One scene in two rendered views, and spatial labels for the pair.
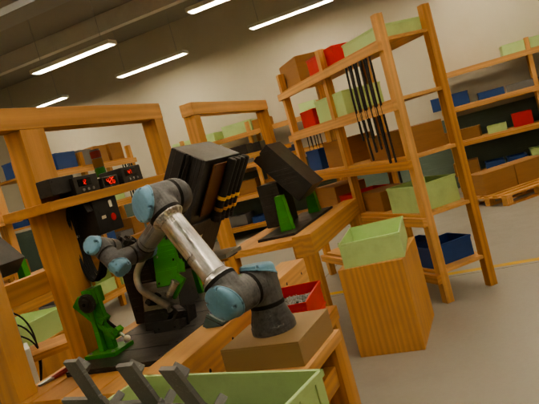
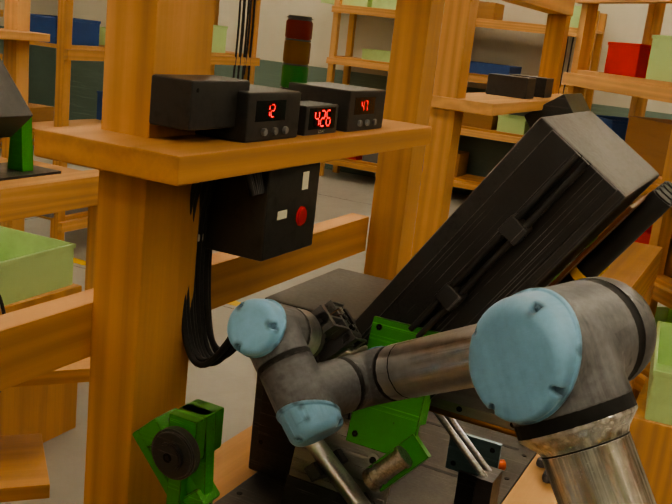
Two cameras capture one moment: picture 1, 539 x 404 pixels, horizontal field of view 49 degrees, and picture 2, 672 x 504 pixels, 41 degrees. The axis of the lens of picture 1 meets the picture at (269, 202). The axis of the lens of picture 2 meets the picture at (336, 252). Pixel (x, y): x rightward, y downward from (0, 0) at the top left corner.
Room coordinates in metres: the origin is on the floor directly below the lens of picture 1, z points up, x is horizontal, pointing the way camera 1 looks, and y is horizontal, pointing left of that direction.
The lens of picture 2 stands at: (1.14, 0.54, 1.72)
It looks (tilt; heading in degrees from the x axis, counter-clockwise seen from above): 14 degrees down; 3
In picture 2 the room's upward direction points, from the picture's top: 6 degrees clockwise
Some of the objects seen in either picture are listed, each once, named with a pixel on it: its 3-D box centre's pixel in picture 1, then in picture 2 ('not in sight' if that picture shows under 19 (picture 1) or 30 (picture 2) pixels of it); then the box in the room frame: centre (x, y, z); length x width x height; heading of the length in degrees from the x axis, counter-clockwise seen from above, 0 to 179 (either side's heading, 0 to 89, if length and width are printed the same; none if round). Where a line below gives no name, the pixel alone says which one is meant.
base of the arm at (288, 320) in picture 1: (270, 314); not in sight; (1.93, 0.10, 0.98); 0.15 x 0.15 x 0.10
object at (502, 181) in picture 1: (518, 179); not in sight; (8.27, -3.47, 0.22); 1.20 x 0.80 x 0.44; 108
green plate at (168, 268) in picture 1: (169, 259); (400, 381); (2.54, 0.48, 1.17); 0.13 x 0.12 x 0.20; 157
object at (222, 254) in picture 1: (196, 260); (448, 391); (2.66, 0.39, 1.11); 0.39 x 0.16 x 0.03; 67
